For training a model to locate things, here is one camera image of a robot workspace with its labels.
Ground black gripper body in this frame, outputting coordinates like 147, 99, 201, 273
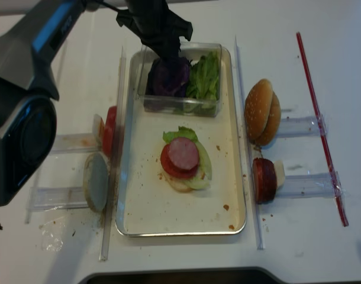
116, 0, 193, 60

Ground clear holder upper right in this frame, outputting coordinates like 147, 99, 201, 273
275, 115, 327, 138

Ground green lettuce in container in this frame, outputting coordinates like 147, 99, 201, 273
186, 51, 220, 101

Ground stack of sausage slices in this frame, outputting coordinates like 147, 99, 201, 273
252, 158, 277, 204

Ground metal baking tray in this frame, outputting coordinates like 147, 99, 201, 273
115, 49, 246, 237

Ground clear holder lower right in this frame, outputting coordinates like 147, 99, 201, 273
275, 172, 346, 199

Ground white cheese slice right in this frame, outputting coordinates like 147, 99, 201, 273
273, 160, 285, 189

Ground clear rail right of tray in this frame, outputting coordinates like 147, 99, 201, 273
234, 36, 265, 250

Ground red straw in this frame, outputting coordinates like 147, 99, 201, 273
296, 32, 349, 227

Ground clear holder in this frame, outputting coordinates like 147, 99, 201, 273
31, 187, 88, 211
275, 172, 346, 199
275, 115, 327, 138
50, 133, 101, 154

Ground clear rail left of tray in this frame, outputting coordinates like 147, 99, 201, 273
99, 47, 126, 262

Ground green leaf under sausage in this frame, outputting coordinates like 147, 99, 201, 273
162, 126, 198, 144

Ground clear holder lower left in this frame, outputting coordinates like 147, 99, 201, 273
31, 187, 88, 211

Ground clear far left rail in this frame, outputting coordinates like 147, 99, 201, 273
24, 40, 69, 224

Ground bun bottom on tray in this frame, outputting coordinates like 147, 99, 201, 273
162, 170, 192, 193

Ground white onion slice left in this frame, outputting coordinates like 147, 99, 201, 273
92, 114, 105, 144

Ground clear rail of tray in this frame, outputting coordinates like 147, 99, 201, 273
234, 36, 265, 250
99, 47, 126, 262

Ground sausage slice on sandwich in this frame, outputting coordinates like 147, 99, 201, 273
168, 137, 199, 170

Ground clear holder upper left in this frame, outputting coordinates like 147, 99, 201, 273
50, 133, 101, 154

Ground clear plastic container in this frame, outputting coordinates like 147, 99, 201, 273
136, 42, 222, 117

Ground bun bottom in rack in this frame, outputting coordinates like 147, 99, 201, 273
82, 152, 109, 212

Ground tomato slice on sandwich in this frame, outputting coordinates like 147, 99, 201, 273
160, 144, 199, 179

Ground purple cabbage leaf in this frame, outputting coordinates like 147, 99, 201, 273
146, 57, 191, 98

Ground sesame bun top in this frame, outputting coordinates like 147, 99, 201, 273
244, 79, 273, 140

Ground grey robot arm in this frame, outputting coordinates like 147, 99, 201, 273
0, 1, 109, 206

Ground dark monitor edge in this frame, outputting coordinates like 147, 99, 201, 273
80, 267, 287, 283

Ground tomato slices in rack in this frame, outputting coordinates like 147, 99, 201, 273
102, 105, 117, 158

